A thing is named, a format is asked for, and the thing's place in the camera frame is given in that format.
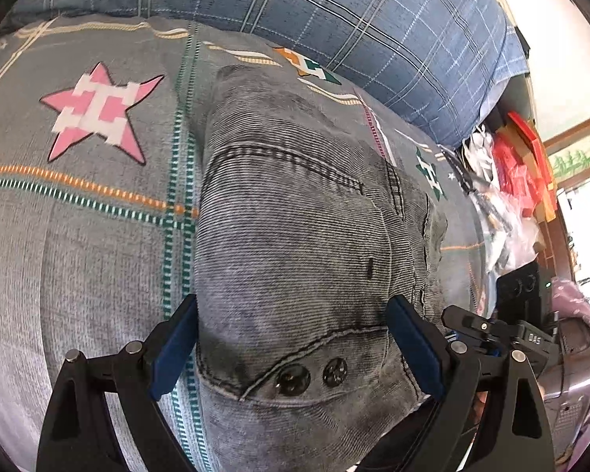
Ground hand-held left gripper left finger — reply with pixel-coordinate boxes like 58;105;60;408
36;294;198;472

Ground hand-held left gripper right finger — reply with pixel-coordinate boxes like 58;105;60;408
385;295;557;472

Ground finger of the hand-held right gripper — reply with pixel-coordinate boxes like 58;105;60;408
441;304;503;351

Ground grey denim pants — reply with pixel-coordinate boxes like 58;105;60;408
192;63;449;472

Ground white plastic bags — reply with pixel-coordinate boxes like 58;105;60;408
459;125;542;278

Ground grey metallic appliance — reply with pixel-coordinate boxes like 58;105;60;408
538;322;590;458

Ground grey star print bed sheet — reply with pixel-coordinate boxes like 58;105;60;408
0;15;490;472

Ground pile of red boxes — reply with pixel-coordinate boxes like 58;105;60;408
490;111;559;224

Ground blue plaid pillow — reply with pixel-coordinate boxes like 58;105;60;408
0;0;528;151

